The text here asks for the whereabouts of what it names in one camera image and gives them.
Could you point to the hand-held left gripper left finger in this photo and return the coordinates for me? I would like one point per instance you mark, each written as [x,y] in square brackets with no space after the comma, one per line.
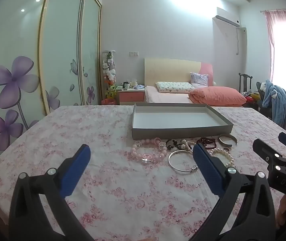
[75,170]

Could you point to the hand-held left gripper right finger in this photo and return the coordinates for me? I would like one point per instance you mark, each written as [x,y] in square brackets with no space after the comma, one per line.
[206,170]

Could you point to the silver cuff bangle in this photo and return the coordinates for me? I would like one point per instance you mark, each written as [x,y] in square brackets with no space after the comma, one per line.
[229,144]

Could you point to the thin silver bangle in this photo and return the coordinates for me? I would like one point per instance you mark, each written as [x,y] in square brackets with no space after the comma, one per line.
[171,162]

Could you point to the grey cardboard box tray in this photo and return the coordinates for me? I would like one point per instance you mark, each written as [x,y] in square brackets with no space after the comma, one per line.
[178,120]

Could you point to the person's right hand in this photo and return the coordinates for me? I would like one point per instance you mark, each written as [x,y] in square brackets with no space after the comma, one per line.
[284,212]

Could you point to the blue plush garment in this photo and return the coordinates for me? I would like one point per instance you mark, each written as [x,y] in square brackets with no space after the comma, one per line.
[278,98]

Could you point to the pile of colourful toys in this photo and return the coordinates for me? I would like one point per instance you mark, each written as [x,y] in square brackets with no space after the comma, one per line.
[252,97]

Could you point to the dark wooden chair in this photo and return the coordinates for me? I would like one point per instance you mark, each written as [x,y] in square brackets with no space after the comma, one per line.
[245,82]

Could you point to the orange duvet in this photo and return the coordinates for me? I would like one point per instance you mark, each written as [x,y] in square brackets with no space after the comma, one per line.
[218,95]

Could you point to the red bin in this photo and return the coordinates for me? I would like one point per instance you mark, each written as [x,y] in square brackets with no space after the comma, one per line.
[107,101]

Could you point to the pink sheeted mattress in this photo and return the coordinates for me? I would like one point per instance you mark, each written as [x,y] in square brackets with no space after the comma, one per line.
[163,96]

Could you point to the white floral pillow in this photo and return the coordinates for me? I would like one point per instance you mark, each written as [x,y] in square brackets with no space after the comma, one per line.
[175,86]

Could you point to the lilac pillow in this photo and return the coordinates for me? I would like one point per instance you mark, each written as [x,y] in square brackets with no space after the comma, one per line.
[200,79]

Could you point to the pink nightstand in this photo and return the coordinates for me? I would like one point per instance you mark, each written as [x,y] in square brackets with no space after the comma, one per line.
[131,96]

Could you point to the white mug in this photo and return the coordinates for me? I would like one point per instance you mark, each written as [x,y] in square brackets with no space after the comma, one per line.
[126,86]

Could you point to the pink curtain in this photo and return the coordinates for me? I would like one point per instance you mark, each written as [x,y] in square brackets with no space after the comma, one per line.
[270,42]

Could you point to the clear tube of plush toys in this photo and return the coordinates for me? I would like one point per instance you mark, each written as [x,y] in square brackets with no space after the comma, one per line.
[109,72]

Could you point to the blue cloth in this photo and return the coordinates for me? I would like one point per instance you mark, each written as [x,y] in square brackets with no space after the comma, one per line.
[139,87]

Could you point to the beige and pink headboard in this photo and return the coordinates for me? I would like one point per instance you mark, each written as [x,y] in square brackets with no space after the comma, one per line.
[168,70]

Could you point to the flower print sliding wardrobe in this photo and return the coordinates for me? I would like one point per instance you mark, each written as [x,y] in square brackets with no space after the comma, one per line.
[60,42]

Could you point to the white air conditioner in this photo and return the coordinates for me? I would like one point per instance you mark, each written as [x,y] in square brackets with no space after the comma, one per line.
[228,20]

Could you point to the white wall socket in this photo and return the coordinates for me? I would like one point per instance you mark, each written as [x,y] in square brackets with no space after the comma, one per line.
[134,53]

